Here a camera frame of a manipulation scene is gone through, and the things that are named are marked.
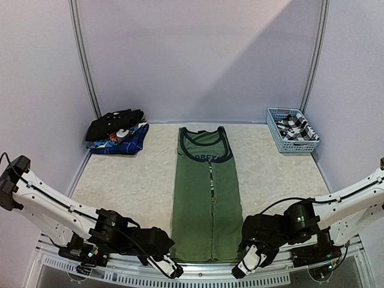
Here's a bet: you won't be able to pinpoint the green cloth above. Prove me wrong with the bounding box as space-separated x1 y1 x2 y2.
170 127 243 263

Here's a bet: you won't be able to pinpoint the black trousers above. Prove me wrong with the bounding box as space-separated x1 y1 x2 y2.
85 109 144 142

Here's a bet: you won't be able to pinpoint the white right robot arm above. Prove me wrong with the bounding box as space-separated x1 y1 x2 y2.
240 166 383 251

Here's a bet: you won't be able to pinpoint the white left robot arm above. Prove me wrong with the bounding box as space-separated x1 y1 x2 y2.
1 153 174 257

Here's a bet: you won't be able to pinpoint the colourful patterned folded shorts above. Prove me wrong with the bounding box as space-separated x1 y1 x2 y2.
86 122 148 149

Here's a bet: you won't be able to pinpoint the light blue plastic basket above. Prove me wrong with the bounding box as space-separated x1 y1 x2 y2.
266 107 320 153

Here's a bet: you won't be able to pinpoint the black white checked cloth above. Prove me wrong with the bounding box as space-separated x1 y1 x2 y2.
275 113 320 141

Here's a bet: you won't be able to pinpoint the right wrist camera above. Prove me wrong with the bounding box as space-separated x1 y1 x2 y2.
231 245 267 279

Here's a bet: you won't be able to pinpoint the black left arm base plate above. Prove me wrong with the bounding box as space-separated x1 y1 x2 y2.
56 234 110 267

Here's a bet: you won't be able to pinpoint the right aluminium frame post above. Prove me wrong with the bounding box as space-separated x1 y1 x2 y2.
299 0 330 113

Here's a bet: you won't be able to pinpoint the aluminium frame post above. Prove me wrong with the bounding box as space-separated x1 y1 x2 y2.
68 0 101 118
299 0 330 113

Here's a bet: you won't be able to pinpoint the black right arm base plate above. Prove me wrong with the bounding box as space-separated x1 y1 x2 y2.
290 228 341 268

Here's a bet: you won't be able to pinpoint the left aluminium frame post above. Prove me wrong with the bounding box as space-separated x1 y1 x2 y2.
68 0 101 118

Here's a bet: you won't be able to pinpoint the aluminium front rail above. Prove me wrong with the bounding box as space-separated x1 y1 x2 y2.
24 234 376 287

